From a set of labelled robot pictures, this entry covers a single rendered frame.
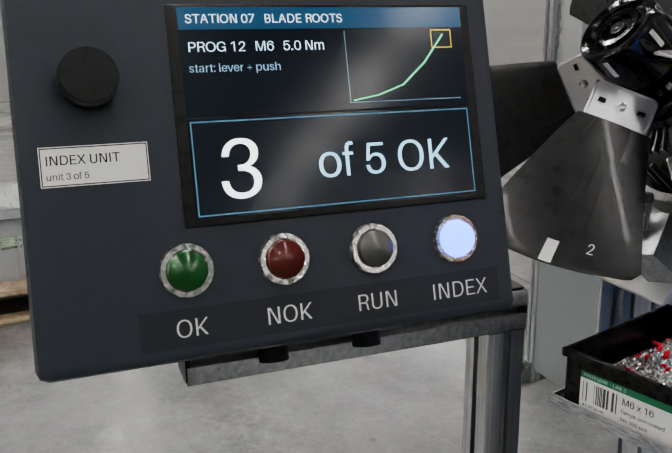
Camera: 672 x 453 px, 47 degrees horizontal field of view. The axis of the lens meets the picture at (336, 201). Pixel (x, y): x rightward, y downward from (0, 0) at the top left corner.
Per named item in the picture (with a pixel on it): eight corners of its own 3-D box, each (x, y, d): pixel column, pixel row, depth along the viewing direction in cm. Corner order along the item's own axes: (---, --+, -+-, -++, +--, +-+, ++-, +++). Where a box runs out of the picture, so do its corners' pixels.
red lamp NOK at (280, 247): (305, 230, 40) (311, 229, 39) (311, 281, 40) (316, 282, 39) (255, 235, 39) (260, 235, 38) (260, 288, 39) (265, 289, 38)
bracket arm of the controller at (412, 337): (503, 314, 56) (504, 275, 56) (527, 329, 54) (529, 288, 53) (177, 367, 48) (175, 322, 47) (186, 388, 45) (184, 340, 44)
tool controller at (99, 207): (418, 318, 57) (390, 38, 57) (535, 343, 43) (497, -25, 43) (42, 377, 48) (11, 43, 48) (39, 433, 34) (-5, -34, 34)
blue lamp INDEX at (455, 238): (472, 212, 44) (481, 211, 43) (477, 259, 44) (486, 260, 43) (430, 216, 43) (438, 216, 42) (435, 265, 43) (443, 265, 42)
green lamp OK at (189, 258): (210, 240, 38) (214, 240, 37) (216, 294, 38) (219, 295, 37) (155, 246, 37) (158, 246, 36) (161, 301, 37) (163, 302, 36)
